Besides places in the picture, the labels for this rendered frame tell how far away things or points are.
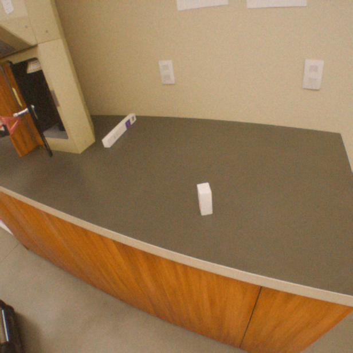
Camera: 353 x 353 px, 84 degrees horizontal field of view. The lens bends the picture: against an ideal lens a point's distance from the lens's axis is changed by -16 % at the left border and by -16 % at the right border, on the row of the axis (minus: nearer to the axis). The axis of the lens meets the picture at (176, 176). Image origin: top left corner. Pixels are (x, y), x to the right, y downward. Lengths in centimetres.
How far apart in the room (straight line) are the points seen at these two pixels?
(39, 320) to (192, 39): 186
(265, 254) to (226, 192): 22
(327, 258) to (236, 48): 80
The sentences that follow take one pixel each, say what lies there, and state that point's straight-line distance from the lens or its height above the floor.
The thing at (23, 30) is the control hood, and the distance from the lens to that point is 94.
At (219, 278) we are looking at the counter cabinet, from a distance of 63.
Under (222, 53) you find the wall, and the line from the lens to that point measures 102.
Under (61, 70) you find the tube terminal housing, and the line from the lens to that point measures 99.
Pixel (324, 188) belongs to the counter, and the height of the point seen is 94.
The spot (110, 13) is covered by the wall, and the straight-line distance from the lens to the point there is 125.
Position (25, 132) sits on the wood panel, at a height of 104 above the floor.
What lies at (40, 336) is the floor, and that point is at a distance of 177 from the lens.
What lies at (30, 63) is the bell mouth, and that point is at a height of 135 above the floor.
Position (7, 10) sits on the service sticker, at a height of 156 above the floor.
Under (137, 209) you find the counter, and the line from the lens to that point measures 65.
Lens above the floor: 138
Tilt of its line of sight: 37 degrees down
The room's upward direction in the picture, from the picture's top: 10 degrees counter-clockwise
